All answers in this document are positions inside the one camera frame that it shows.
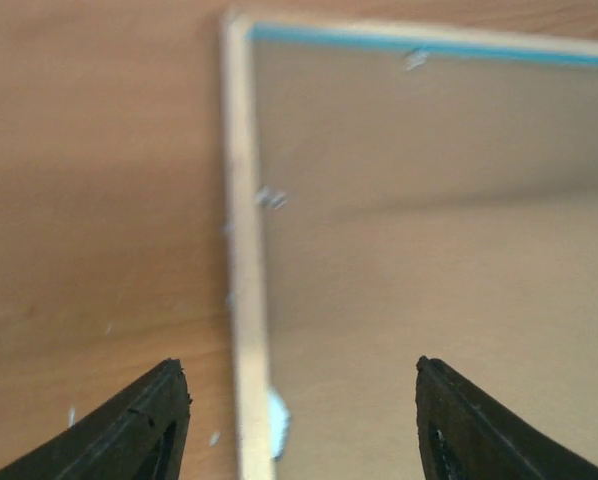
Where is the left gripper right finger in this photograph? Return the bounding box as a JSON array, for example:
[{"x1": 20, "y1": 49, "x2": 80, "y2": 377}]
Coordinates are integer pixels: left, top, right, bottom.
[{"x1": 415, "y1": 356, "x2": 598, "y2": 480}]

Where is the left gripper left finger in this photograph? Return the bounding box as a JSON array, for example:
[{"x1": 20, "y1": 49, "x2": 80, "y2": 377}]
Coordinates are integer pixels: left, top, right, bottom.
[{"x1": 0, "y1": 359, "x2": 192, "y2": 480}]

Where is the blue wooden photo frame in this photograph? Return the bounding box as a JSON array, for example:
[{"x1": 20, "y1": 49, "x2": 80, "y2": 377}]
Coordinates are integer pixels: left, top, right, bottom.
[{"x1": 222, "y1": 10, "x2": 598, "y2": 479}]

